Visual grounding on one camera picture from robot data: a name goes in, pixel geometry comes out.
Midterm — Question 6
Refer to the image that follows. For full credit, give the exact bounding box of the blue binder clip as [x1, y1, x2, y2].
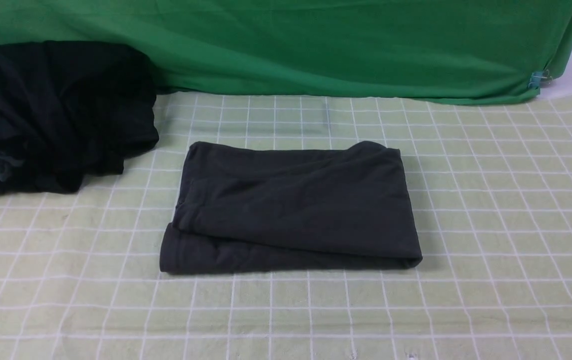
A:
[528, 69, 554, 89]

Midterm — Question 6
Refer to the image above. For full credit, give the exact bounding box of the light green checkered tablecloth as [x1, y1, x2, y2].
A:
[0, 93, 572, 360]

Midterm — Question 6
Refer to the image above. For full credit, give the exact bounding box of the gray long-sleeve top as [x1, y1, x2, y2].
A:
[159, 141, 423, 275]

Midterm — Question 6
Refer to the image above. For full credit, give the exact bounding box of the green backdrop cloth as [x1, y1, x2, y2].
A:
[0, 0, 572, 106]

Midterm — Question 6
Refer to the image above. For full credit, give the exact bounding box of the black clothes pile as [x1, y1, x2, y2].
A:
[0, 40, 159, 195]

